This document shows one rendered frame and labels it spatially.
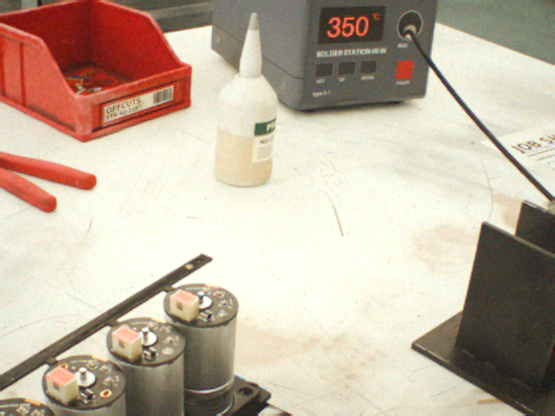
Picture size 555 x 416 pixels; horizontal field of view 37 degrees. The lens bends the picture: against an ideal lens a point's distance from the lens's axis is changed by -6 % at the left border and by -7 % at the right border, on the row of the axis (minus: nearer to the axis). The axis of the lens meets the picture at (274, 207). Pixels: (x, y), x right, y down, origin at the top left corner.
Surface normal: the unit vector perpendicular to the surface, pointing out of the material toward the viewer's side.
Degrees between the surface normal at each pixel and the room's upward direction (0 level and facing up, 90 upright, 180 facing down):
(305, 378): 0
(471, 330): 90
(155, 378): 90
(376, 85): 90
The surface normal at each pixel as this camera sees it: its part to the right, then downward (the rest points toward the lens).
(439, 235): 0.07, -0.88
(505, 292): -0.72, 0.27
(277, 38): -0.89, 0.15
